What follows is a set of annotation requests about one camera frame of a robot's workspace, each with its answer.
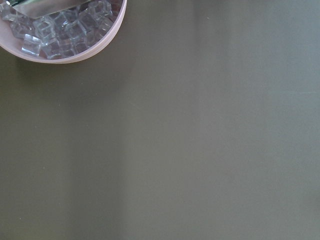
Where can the pink bowl with ice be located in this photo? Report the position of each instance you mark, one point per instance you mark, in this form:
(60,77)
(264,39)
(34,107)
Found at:
(13,45)

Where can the metal ice scoop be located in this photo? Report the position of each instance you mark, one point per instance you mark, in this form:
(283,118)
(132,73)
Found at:
(38,8)

